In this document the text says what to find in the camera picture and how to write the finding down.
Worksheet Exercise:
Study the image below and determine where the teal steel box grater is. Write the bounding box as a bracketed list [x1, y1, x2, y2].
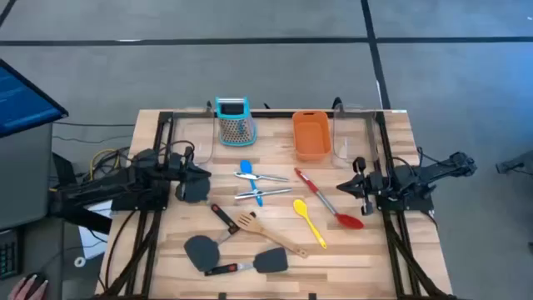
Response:
[214, 96, 258, 148]

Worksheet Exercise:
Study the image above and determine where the wooden slotted spatula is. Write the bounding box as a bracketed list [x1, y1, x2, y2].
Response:
[237, 211, 310, 259]

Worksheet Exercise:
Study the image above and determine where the person's hand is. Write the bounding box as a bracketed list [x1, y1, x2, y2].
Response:
[7, 274, 50, 300]

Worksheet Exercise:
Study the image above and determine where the yellow silicone spoon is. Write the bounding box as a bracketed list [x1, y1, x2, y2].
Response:
[292, 198, 328, 250]

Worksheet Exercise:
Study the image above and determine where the clear plastic bin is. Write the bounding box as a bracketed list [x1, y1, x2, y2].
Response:
[332, 106, 381, 168]
[170, 107, 217, 166]

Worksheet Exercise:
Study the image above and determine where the square black spatula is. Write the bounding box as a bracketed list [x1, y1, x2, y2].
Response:
[203, 247, 289, 278]

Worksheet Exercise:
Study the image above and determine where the black computer mouse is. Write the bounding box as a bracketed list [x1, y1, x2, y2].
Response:
[22, 271, 49, 298]

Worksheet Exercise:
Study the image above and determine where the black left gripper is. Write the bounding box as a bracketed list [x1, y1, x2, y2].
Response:
[168, 145, 212, 201]

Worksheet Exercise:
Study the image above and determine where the blue silicone spoon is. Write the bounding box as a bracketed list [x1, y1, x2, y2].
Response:
[239, 159, 265, 208]

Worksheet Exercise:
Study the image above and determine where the black aluminium table frame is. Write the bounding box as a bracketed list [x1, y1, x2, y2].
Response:
[94, 108, 459, 300]

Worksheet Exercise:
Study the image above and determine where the black cart leg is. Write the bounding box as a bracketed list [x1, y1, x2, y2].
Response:
[62, 206, 113, 235]

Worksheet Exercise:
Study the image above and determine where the dark gray floor stand leg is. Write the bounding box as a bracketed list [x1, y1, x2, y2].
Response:
[495, 149, 533, 176]

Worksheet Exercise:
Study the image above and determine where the red spoon with steel handle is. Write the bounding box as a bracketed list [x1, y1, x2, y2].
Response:
[293, 167, 365, 231]

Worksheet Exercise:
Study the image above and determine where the computer monitor with blue screen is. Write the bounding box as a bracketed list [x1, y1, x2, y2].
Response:
[0, 57, 70, 138]

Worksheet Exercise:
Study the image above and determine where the orange plastic bin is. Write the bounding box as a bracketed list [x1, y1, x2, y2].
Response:
[291, 110, 333, 163]

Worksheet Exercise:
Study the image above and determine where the yellow cable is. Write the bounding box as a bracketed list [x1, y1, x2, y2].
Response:
[89, 147, 126, 181]

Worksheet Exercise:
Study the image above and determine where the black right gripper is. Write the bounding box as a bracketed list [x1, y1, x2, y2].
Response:
[336, 157, 388, 217]

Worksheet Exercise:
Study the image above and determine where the thick black cable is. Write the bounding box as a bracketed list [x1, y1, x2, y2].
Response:
[103, 210, 139, 291]

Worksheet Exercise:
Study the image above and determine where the black keyboard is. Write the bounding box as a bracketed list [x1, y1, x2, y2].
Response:
[0, 237, 22, 281]

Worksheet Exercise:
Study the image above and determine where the white paper sheet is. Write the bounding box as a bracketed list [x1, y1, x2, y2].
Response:
[77, 200, 114, 260]

